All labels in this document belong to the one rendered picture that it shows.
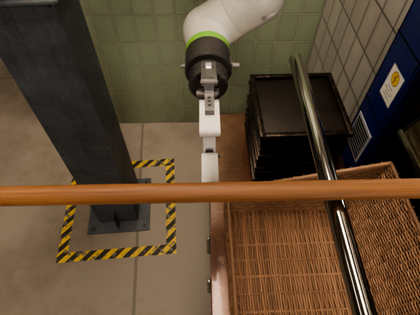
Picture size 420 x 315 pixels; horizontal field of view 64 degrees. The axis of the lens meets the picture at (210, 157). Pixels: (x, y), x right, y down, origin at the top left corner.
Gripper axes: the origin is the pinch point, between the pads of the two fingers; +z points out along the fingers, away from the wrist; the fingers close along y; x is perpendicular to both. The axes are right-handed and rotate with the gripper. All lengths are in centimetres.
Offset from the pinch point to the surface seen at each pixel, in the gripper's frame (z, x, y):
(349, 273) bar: 18.1, -18.2, 1.9
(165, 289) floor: -11, 21, 119
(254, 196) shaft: 7.8, -6.3, -1.0
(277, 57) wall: -117, -38, 69
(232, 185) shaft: 6.4, -3.1, -1.7
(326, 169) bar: 1.6, -18.8, 1.6
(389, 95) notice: -38, -52, 24
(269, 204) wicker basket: -22, -20, 56
